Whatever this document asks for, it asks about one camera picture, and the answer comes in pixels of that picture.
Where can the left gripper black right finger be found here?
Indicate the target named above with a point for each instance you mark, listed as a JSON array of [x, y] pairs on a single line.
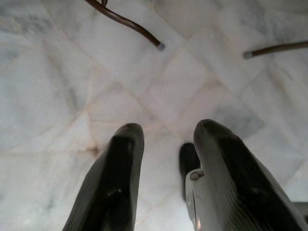
[[240, 183]]

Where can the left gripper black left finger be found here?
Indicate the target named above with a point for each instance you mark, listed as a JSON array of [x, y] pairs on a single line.
[[113, 183]]

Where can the brown metal chair leg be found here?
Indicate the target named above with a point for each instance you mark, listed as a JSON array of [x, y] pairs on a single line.
[[125, 21], [276, 48]]

